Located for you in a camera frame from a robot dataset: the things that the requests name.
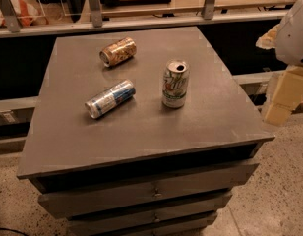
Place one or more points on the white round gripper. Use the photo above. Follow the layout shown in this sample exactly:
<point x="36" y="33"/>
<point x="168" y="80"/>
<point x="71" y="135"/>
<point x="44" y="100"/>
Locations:
<point x="293" y="38"/>

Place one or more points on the top grey drawer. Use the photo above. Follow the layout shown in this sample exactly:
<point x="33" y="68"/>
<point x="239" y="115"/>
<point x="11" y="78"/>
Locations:
<point x="169" y="185"/>

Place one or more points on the middle grey drawer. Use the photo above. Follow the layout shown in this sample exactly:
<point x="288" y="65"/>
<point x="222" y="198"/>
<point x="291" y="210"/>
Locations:
<point x="131" y="216"/>

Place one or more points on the white green 7up can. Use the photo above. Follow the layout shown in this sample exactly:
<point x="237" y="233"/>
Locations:
<point x="175" y="83"/>

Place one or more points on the silver blue energy drink can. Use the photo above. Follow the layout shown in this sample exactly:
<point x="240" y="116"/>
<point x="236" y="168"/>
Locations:
<point x="110" y="98"/>

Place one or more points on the grey drawer cabinet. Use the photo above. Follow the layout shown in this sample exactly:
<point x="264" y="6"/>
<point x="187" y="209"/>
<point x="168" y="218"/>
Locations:
<point x="141" y="138"/>

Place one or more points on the metal bracket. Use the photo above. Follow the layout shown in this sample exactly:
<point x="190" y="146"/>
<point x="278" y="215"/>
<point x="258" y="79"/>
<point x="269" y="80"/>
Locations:
<point x="208" y="9"/>
<point x="96" y="16"/>
<point x="11" y="20"/>

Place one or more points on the bottom grey drawer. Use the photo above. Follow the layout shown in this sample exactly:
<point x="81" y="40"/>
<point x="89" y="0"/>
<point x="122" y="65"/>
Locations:
<point x="167" y="226"/>

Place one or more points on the left metal bracket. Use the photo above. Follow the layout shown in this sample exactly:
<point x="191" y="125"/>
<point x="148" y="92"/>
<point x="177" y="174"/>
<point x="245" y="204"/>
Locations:
<point x="11" y="20"/>

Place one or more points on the grey drawer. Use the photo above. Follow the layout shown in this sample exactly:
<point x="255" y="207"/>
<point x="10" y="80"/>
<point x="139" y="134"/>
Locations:
<point x="167" y="226"/>
<point x="131" y="216"/>
<point x="169" y="185"/>

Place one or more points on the middle metal bracket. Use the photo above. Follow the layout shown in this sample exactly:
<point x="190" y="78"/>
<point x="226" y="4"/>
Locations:
<point x="96" y="16"/>

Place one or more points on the clear acrylic panel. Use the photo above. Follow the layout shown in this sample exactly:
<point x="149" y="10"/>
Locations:
<point x="48" y="0"/>

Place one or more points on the right metal bracket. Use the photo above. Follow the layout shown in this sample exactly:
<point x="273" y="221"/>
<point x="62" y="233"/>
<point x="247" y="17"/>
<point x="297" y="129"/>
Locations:
<point x="208" y="9"/>

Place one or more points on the orange soda can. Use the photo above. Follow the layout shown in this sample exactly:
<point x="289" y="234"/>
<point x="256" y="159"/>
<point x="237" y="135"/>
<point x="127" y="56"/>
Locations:
<point x="118" y="52"/>

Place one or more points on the orange white striped cloth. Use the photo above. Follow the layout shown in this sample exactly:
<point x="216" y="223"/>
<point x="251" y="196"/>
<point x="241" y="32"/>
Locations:
<point x="29" y="13"/>

